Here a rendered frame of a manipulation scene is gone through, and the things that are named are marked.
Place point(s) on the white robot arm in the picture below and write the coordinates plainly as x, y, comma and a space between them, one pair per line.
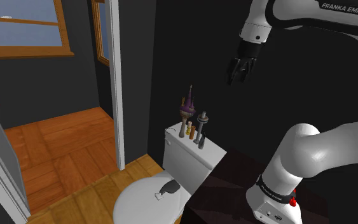
302, 155

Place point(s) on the narrow wooden framed window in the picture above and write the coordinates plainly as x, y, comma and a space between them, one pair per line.
99, 34

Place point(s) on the small cream yellow figure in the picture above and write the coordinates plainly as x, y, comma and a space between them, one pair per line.
189, 127

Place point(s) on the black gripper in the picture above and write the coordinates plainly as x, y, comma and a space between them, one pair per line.
248, 49

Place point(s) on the white toilet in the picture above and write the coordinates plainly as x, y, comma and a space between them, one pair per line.
141, 204

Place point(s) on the white door frame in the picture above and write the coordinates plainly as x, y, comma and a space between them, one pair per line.
116, 93

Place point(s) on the wide wooden framed window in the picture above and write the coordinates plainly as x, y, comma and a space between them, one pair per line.
20, 31

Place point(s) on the purple castle tower figure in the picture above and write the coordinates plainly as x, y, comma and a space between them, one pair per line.
187, 110

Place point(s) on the small dark grey bottle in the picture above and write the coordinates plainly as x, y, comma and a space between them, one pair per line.
202, 143

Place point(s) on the grey tower figure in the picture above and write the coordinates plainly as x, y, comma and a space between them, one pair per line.
201, 121

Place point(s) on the brown cylinder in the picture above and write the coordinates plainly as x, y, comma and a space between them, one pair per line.
192, 132

